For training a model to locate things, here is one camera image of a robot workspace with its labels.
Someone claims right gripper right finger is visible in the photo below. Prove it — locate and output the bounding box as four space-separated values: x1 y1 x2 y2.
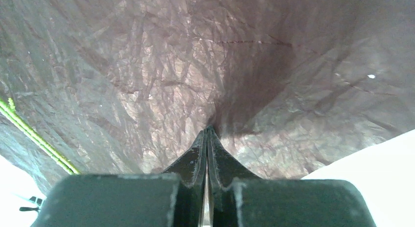
207 125 260 227

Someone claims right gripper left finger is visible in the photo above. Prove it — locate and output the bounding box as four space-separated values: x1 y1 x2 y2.
163 130 207 227

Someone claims red wrapping paper sheet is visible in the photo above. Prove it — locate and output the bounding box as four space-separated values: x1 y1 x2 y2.
0 0 415 179

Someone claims pink flower stem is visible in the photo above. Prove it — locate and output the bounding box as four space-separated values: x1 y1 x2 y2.
0 98 81 175

